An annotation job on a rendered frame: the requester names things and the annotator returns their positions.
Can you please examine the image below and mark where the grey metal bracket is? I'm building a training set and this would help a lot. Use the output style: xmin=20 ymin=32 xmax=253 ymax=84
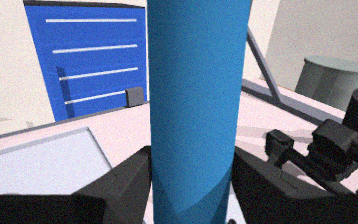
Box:
xmin=226 ymin=183 xmax=245 ymax=224

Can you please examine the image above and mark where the black screw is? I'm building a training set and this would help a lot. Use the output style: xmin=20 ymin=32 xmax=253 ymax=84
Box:
xmin=228 ymin=219 xmax=237 ymax=224

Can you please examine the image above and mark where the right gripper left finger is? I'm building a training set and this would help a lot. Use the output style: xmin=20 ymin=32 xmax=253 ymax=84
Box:
xmin=0 ymin=145 xmax=152 ymax=224

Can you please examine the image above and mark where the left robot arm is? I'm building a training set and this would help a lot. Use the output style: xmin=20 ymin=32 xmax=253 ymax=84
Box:
xmin=307 ymin=88 xmax=358 ymax=174

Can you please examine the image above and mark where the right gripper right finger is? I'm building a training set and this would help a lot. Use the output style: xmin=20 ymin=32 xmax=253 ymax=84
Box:
xmin=231 ymin=146 xmax=358 ymax=224

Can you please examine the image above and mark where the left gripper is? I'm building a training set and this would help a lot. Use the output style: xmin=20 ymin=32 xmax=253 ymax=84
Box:
xmin=265 ymin=129 xmax=358 ymax=195

